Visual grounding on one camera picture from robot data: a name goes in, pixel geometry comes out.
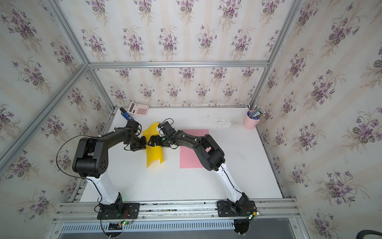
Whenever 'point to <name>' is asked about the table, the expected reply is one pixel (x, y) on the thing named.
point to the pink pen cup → (249, 124)
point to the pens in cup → (255, 113)
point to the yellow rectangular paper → (152, 153)
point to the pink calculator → (137, 108)
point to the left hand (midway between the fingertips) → (146, 147)
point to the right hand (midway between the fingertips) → (156, 146)
